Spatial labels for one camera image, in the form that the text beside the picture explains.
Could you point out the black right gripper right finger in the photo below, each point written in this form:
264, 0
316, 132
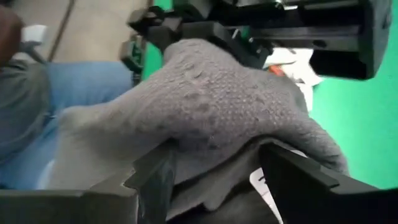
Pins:
292, 193

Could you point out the person's hand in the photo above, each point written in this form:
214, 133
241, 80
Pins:
7, 34

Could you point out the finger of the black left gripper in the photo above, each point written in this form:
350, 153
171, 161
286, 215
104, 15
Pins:
158, 28
224, 34

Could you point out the orange towel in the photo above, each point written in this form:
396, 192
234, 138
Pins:
276, 71

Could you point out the white paper tag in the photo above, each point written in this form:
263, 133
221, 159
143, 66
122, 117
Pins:
264, 189

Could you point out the person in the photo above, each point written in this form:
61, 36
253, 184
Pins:
62, 93

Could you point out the white plain towel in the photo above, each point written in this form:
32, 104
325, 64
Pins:
298, 68

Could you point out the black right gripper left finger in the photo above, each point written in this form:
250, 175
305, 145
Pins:
155, 193

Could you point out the grey waffle towel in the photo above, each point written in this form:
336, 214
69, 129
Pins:
202, 102

